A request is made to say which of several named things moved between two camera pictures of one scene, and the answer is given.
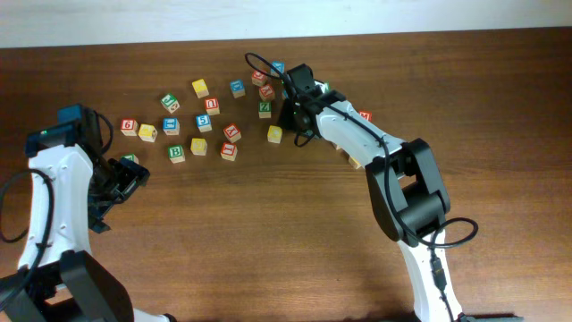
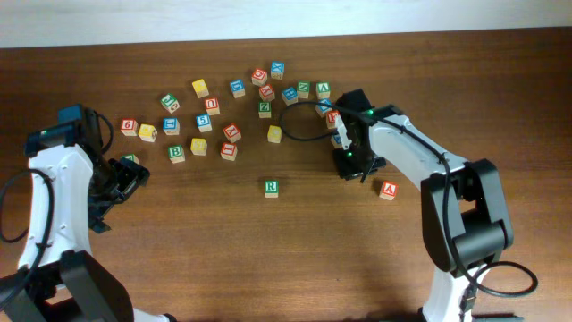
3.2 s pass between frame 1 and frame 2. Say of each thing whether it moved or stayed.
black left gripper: stayed
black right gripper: moved
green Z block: stayed
